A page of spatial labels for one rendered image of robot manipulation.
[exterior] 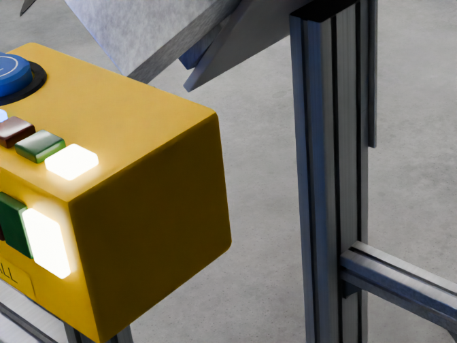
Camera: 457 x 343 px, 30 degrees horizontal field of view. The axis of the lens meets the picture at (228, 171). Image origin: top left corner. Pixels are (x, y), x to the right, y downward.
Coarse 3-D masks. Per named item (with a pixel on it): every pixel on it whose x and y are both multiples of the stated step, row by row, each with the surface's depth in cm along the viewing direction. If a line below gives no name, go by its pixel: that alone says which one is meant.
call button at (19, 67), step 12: (0, 60) 48; (12, 60) 48; (24, 60) 47; (0, 72) 46; (12, 72) 46; (24, 72) 46; (0, 84) 46; (12, 84) 46; (24, 84) 47; (0, 96) 46
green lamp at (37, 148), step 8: (32, 136) 41; (40, 136) 41; (48, 136) 41; (56, 136) 41; (16, 144) 40; (24, 144) 40; (32, 144) 40; (40, 144) 40; (48, 144) 40; (56, 144) 40; (64, 144) 41; (16, 152) 41; (24, 152) 40; (32, 152) 40; (40, 152) 40; (48, 152) 40; (56, 152) 40; (32, 160) 40; (40, 160) 40
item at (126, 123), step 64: (64, 64) 49; (64, 128) 43; (128, 128) 42; (192, 128) 42; (64, 192) 38; (128, 192) 40; (192, 192) 43; (0, 256) 45; (128, 256) 41; (192, 256) 45; (64, 320) 43; (128, 320) 43
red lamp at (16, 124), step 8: (8, 120) 43; (16, 120) 42; (24, 120) 42; (0, 128) 42; (8, 128) 42; (16, 128) 42; (24, 128) 42; (32, 128) 42; (0, 136) 41; (8, 136) 41; (16, 136) 41; (24, 136) 42; (0, 144) 42; (8, 144) 41
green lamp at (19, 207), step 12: (0, 192) 41; (0, 204) 41; (12, 204) 40; (24, 204) 40; (0, 216) 41; (12, 216) 40; (12, 228) 41; (24, 228) 40; (12, 240) 42; (24, 240) 41; (24, 252) 41
